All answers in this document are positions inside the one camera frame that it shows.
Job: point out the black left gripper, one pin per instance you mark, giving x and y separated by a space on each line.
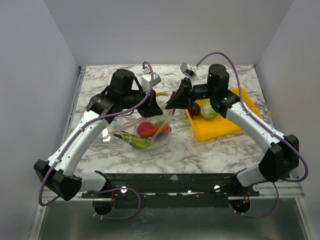
152 107

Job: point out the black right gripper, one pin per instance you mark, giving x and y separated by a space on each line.
188 92

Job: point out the red tomato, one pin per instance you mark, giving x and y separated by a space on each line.
144 126

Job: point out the orange red chili pepper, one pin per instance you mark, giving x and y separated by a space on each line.
163 129

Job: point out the clear zip top bag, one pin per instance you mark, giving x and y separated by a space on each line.
159 139

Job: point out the green celery stalk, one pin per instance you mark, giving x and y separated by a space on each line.
136 142

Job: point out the green grape bunch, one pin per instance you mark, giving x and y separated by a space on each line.
160 122

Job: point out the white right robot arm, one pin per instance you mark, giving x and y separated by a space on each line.
281 152

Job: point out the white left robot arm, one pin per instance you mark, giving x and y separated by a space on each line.
58 172

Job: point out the red black utility knife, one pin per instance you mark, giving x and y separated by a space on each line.
172 94

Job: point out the dark red onion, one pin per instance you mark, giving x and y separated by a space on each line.
194 110

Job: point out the pale green cabbage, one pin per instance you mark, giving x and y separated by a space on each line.
207 111

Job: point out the yellow plastic tray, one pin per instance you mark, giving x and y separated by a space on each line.
209 129

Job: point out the clear plastic screw box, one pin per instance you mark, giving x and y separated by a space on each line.
106 139

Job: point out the yellow handled pliers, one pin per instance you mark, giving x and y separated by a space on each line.
162 94

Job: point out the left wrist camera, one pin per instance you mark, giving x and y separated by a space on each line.
146 80

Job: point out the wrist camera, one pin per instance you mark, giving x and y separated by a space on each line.
146 80
189 71

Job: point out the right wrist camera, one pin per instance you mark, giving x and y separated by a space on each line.
189 71

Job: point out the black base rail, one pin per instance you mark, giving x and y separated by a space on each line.
170 190

